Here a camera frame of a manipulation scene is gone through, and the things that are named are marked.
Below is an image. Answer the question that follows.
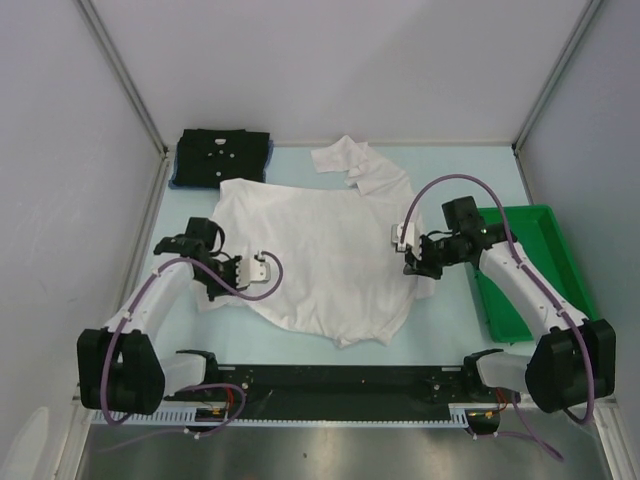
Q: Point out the right aluminium frame post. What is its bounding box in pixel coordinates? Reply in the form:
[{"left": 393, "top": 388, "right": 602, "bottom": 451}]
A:
[{"left": 512, "top": 0, "right": 606, "bottom": 150}]

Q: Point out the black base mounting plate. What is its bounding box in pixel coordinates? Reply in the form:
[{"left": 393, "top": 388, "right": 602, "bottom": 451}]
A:
[{"left": 165, "top": 364, "right": 512, "bottom": 422}]

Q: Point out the white long sleeve shirt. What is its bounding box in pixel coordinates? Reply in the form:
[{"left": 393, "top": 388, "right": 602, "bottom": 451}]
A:
[{"left": 211, "top": 136, "right": 435, "bottom": 348}]

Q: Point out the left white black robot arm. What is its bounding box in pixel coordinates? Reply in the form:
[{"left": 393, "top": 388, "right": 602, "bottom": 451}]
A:
[{"left": 76, "top": 217, "right": 242, "bottom": 423}]

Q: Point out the left aluminium frame post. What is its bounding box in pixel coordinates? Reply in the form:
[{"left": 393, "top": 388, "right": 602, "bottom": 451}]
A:
[{"left": 75, "top": 0, "right": 169, "bottom": 157}]

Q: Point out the aluminium front rail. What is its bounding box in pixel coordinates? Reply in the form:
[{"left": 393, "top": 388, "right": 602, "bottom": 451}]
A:
[{"left": 69, "top": 379, "right": 617, "bottom": 409}]

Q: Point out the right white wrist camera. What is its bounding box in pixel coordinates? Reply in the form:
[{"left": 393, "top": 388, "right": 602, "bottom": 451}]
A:
[{"left": 391, "top": 221, "right": 420, "bottom": 253}]

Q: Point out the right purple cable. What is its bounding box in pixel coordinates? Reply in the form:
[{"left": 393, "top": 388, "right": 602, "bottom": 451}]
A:
[{"left": 403, "top": 172, "right": 597, "bottom": 460}]

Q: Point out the green plastic tray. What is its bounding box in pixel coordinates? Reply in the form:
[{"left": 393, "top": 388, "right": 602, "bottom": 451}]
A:
[{"left": 464, "top": 204, "right": 599, "bottom": 345}]

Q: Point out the aluminium frame post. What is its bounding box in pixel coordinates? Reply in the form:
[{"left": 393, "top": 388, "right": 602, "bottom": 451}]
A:
[
  {"left": 512, "top": 0, "right": 606, "bottom": 150},
  {"left": 75, "top": 0, "right": 169, "bottom": 157}
]

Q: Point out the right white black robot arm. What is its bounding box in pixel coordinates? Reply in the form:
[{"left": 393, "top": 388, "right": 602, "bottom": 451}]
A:
[{"left": 392, "top": 196, "right": 616, "bottom": 413}]

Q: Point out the light blue cable duct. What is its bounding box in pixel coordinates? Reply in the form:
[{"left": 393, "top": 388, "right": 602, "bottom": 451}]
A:
[{"left": 92, "top": 404, "right": 471, "bottom": 429}]

